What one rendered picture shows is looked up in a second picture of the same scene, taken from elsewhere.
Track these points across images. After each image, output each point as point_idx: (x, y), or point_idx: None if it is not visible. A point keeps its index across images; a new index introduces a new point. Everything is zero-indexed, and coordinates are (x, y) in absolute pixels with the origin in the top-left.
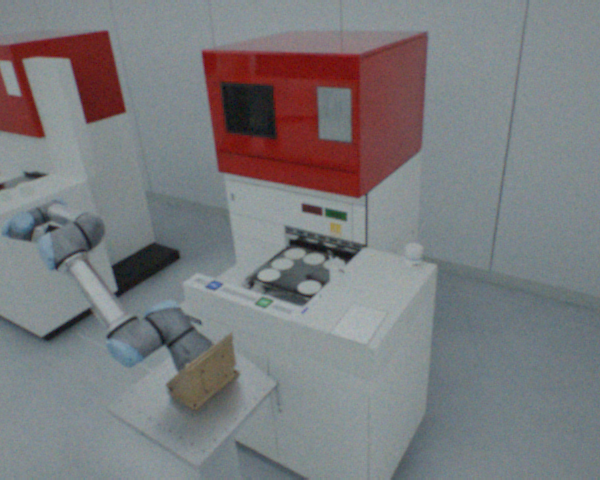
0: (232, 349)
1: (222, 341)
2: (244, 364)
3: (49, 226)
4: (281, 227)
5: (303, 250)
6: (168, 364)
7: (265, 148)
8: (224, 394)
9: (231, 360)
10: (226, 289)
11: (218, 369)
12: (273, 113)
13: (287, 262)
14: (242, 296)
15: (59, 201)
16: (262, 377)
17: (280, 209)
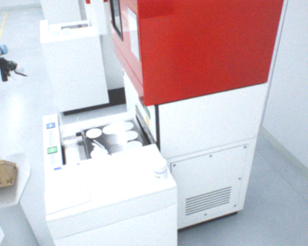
0: (4, 169)
1: None
2: (22, 181)
3: (0, 58)
4: (135, 104)
5: (133, 126)
6: (0, 159)
7: (121, 45)
8: None
9: (4, 175)
10: (52, 131)
11: None
12: (119, 21)
13: (113, 129)
14: (52, 140)
15: (0, 45)
16: (17, 195)
17: (134, 91)
